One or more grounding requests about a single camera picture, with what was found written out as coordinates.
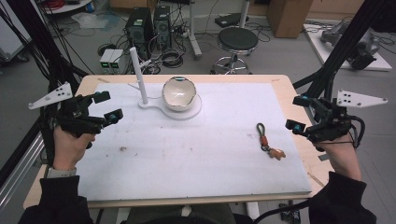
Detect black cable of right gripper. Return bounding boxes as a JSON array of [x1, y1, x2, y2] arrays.
[[348, 115, 366, 149]]

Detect white stand with hook post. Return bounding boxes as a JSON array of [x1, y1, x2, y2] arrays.
[[127, 46, 203, 121]]

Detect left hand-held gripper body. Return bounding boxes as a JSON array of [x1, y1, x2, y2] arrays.
[[28, 81, 105, 149]]

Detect black round stool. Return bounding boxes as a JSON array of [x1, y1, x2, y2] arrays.
[[210, 26, 260, 76]]

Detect person's right hand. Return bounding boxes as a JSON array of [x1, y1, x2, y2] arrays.
[[315, 133, 363, 182]]

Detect white desk leg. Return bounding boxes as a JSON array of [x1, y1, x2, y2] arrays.
[[186, 0, 203, 61]]

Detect white power supply box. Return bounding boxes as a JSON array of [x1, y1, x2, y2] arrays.
[[99, 49, 125, 70]]

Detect brown keychain with green loop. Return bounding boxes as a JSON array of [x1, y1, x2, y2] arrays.
[[256, 122, 287, 161]]

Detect aluminium frame rail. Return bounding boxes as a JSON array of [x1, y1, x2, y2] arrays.
[[0, 132, 46, 213]]

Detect black computer tower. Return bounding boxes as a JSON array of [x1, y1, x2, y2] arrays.
[[153, 5, 173, 50], [125, 7, 155, 60]]

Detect white platform with grey device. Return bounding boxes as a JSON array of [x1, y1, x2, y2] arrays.
[[303, 19, 393, 72]]

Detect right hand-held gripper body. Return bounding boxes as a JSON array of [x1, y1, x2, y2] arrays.
[[302, 89, 389, 153]]

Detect white ceramic bowl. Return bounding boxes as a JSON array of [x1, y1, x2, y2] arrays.
[[162, 76, 198, 113]]

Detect person's left hand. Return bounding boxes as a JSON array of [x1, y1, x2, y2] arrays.
[[51, 125, 96, 171]]

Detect brown cardboard box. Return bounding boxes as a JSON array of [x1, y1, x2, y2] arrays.
[[266, 0, 314, 39]]

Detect white table mat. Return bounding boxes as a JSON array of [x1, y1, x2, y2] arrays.
[[75, 81, 313, 203]]

